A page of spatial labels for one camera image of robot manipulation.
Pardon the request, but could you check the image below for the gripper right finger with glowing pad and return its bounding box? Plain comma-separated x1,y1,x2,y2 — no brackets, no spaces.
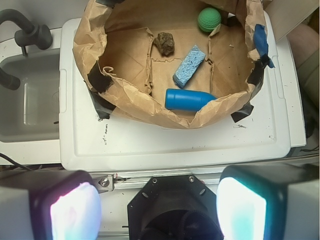
216,163,320,240

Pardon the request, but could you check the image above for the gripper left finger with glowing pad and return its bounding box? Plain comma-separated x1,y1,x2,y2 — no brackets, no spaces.
0,170,102,240

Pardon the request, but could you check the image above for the grey sink basin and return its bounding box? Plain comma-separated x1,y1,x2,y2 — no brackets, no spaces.
0,48,60,143

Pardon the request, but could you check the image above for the light blue sponge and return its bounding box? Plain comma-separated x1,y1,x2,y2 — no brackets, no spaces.
172,44,206,89

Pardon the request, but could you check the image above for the brown paper bag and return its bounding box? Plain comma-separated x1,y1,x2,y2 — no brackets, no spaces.
73,0,266,129

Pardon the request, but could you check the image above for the blue painter tape strip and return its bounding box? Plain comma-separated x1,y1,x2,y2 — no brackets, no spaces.
253,24,275,69

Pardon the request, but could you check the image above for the black faucet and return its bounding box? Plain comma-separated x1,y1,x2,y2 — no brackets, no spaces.
0,8,53,91

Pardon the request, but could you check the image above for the brown rock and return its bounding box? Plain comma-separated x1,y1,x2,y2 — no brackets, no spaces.
153,32,175,57

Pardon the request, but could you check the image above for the green golf ball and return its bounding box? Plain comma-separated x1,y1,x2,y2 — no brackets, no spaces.
197,7,222,33

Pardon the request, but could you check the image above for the aluminium frame rail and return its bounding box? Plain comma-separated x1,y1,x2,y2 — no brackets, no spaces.
90,172,221,193

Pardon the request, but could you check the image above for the black octagonal mount plate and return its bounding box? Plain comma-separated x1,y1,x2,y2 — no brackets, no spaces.
127,175,224,240

